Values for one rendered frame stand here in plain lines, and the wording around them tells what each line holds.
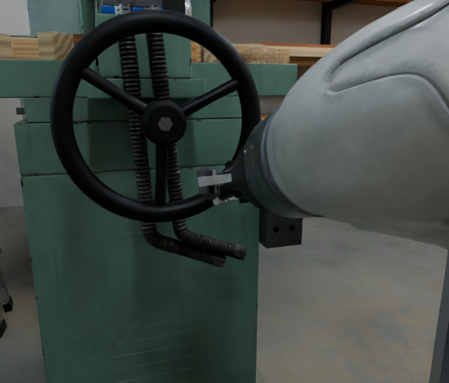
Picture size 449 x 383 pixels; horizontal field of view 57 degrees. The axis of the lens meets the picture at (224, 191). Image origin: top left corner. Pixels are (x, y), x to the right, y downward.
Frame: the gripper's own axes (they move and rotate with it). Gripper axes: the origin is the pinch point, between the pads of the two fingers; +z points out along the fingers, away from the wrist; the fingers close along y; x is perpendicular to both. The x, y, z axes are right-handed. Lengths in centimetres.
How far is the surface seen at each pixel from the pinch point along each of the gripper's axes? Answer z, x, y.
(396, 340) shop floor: 74, 50, -79
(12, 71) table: 18.1, -23.3, 27.7
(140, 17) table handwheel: -1.7, -22.6, 9.2
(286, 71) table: 17.9, -23.6, -20.1
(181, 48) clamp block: 8.0, -23.2, 2.1
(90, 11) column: 45, -49, 15
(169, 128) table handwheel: 1.9, -9.2, 6.2
